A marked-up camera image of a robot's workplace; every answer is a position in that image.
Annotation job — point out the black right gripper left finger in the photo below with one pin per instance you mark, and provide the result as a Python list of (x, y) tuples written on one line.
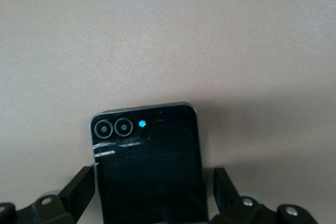
[(76, 195)]

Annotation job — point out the dark square flip phone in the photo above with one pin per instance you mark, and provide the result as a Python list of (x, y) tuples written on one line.
[(149, 169)]

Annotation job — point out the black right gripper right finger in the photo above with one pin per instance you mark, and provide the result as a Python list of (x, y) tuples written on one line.
[(225, 195)]

